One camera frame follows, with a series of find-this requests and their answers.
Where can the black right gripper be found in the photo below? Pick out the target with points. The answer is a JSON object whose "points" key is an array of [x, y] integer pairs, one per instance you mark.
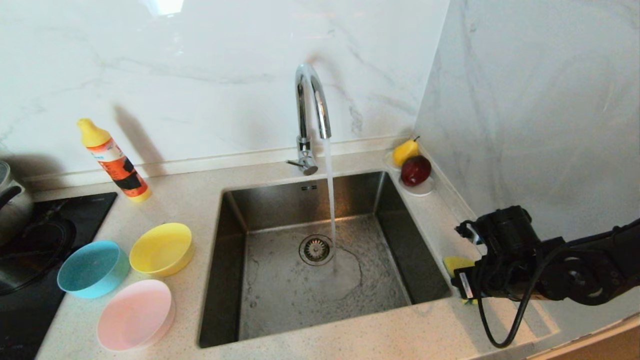
{"points": [[510, 250]]}

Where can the yellow green sponge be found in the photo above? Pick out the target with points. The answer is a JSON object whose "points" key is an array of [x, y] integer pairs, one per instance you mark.
{"points": [[457, 263]]}

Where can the chrome gooseneck faucet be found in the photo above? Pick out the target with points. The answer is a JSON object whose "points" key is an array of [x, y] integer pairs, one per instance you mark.
{"points": [[303, 145]]}

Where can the yellow capped dish soap bottle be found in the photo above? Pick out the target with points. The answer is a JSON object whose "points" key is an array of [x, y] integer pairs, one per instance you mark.
{"points": [[116, 164]]}

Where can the blue plastic bowl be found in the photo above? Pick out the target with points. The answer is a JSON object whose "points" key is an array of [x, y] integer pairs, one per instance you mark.
{"points": [[92, 270]]}

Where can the stainless steel sink basin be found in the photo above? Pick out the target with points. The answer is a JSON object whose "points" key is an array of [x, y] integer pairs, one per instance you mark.
{"points": [[280, 300]]}

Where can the dark red apple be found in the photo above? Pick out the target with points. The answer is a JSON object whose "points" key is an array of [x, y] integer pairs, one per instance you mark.
{"points": [[415, 170]]}

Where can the yellow pear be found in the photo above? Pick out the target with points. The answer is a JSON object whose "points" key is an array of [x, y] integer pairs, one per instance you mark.
{"points": [[404, 151]]}

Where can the running water stream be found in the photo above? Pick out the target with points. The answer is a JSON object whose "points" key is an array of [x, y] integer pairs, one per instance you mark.
{"points": [[330, 200]]}

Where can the round metal drain strainer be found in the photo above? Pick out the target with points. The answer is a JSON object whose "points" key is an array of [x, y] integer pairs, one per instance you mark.
{"points": [[315, 250]]}

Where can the yellow plastic bowl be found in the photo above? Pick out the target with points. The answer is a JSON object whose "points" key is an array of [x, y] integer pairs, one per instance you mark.
{"points": [[160, 250]]}

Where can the pink plastic bowl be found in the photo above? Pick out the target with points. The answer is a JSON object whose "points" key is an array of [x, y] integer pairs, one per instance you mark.
{"points": [[135, 315]]}

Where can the black induction cooktop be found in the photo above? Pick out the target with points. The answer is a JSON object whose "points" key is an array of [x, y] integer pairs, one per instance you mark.
{"points": [[30, 325]]}

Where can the steel cooking pot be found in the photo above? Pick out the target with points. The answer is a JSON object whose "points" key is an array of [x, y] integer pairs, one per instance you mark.
{"points": [[15, 215]]}

